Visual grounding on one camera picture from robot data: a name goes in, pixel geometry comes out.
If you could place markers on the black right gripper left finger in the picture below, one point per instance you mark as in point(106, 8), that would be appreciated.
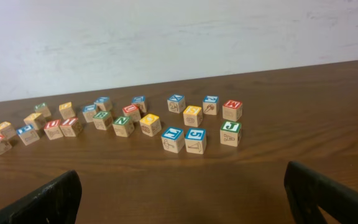
point(57, 201)

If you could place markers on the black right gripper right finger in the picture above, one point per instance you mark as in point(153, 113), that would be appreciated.
point(308, 192)

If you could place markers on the green N block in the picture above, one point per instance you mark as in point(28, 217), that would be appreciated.
point(123, 126)

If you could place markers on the red U block left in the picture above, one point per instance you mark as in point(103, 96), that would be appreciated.
point(52, 129)

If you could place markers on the red u block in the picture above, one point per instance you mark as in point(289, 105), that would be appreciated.
point(133, 112)
point(52, 129)

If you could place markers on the blue P block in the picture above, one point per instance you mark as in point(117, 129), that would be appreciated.
point(28, 134)

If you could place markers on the red I block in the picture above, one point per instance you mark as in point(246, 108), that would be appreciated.
point(71, 127)

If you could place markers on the yellow S block left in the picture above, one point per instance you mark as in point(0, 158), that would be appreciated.
point(37, 120)

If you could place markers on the yellow s block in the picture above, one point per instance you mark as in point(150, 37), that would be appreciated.
point(37, 120)
point(193, 116)

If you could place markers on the yellow block near J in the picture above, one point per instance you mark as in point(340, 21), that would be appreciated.
point(7, 130)

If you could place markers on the yellow block top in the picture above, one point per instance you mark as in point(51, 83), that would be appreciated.
point(66, 110)

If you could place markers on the green B block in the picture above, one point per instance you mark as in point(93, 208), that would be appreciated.
point(103, 120)

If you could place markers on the green Z block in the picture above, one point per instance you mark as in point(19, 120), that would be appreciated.
point(43, 109)

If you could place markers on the green J block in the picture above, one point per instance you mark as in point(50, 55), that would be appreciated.
point(230, 133)

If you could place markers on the blue L block upper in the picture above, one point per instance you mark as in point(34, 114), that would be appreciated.
point(89, 111)

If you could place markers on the blue block top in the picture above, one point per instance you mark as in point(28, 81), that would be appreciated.
point(103, 103)

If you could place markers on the red M block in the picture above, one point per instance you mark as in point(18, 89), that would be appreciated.
point(232, 110)

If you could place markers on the red U block right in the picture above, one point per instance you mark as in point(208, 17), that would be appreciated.
point(133, 112)

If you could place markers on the yellow O block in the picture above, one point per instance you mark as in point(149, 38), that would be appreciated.
point(150, 124)

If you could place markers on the blue 5 block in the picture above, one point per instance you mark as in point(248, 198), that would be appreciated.
point(195, 141)

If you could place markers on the blue D block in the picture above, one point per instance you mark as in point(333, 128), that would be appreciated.
point(140, 102)

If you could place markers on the blue I block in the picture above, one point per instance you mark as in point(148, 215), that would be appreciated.
point(173, 139)

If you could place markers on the blue 2 block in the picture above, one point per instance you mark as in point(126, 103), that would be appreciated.
point(211, 105)

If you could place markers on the yellow S block right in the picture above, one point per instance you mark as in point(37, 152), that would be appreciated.
point(193, 116)

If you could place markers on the blue X block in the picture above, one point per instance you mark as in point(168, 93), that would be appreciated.
point(176, 103)

